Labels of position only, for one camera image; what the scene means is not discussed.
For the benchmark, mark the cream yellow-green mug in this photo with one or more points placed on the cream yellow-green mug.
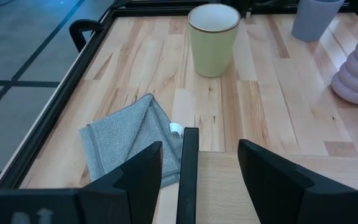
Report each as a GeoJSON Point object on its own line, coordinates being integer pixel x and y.
{"type": "Point", "coordinates": [213, 49]}

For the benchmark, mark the black aluminium table frame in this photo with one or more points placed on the black aluminium table frame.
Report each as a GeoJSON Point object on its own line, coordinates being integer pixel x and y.
{"type": "Point", "coordinates": [151, 12]}

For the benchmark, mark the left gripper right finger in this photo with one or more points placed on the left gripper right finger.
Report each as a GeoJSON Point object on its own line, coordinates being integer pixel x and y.
{"type": "Point", "coordinates": [278, 193]}

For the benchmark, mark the blue-grey mug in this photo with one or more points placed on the blue-grey mug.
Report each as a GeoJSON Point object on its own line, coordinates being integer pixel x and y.
{"type": "Point", "coordinates": [312, 21]}

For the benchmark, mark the grey folded cloth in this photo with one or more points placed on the grey folded cloth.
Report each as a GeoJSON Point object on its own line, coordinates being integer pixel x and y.
{"type": "Point", "coordinates": [120, 143]}

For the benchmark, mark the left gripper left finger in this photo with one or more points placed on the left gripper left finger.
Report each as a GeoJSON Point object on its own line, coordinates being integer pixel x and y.
{"type": "Point", "coordinates": [135, 193]}

